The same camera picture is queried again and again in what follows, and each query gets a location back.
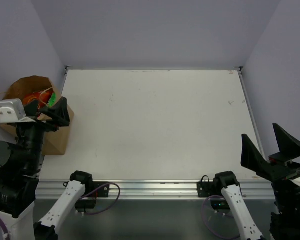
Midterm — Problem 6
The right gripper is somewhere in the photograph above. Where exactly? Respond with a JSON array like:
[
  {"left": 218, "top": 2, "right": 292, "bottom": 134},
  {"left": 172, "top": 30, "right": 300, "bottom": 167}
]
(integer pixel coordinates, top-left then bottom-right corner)
[{"left": 243, "top": 121, "right": 300, "bottom": 219}]

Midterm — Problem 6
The red Doritos chip bag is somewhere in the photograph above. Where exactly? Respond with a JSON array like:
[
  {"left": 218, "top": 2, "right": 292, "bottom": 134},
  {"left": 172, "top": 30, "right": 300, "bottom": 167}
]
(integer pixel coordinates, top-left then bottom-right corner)
[{"left": 22, "top": 89, "right": 53, "bottom": 106}]

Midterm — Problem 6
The brown paper bag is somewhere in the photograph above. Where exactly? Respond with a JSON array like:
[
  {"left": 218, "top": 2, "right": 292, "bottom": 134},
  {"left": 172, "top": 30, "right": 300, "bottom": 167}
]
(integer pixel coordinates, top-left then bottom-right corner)
[{"left": 3, "top": 75, "right": 71, "bottom": 156}]

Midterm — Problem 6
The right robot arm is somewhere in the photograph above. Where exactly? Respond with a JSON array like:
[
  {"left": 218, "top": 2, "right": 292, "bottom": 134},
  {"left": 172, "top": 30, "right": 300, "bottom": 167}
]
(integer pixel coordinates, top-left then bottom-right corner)
[{"left": 212, "top": 123, "right": 300, "bottom": 240}]

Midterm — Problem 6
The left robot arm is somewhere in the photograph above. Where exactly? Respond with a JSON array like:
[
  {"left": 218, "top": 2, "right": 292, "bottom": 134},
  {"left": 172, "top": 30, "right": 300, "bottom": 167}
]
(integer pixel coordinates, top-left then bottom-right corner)
[{"left": 0, "top": 97, "right": 94, "bottom": 240}]

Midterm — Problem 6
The green snack bag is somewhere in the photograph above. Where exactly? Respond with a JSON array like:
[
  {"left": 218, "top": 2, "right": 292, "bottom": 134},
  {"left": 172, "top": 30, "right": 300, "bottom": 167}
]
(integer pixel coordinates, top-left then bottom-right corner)
[{"left": 47, "top": 92, "right": 57, "bottom": 108}]

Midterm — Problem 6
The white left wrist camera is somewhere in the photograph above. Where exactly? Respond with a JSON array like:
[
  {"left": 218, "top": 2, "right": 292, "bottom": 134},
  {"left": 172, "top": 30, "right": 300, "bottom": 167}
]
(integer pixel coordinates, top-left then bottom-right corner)
[{"left": 0, "top": 98, "right": 35, "bottom": 124}]

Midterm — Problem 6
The aluminium front rail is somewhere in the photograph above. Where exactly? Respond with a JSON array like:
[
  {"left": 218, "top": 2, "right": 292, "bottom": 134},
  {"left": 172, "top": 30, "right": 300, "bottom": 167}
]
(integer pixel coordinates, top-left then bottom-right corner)
[{"left": 36, "top": 179, "right": 275, "bottom": 201}]

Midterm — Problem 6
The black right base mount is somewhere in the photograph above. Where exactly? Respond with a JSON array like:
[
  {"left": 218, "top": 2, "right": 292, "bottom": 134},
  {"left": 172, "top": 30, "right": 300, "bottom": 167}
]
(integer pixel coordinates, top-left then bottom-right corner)
[{"left": 196, "top": 175, "right": 230, "bottom": 212}]

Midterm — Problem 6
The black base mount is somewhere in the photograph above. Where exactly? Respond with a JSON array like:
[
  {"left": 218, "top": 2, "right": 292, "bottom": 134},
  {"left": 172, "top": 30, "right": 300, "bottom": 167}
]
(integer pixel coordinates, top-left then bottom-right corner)
[
  {"left": 74, "top": 181, "right": 110, "bottom": 212},
  {"left": 196, "top": 175, "right": 230, "bottom": 212}
]

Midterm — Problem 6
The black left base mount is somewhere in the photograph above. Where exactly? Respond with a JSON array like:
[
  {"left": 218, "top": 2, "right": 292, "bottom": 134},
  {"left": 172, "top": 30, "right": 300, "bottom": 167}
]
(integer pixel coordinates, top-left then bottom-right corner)
[{"left": 74, "top": 181, "right": 110, "bottom": 212}]

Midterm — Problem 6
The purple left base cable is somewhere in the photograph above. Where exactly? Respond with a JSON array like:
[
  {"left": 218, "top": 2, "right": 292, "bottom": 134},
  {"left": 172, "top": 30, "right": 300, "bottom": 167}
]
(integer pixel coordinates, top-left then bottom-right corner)
[{"left": 74, "top": 183, "right": 121, "bottom": 216}]

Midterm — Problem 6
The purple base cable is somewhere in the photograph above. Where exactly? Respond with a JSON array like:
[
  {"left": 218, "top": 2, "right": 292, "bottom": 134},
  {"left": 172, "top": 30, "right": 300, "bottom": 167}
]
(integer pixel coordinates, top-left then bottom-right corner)
[
  {"left": 201, "top": 194, "right": 242, "bottom": 240},
  {"left": 74, "top": 183, "right": 121, "bottom": 216}
]

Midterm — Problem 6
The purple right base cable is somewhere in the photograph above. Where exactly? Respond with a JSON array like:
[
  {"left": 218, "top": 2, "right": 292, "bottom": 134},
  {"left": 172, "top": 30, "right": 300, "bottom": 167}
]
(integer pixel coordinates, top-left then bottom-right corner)
[{"left": 201, "top": 194, "right": 242, "bottom": 240}]

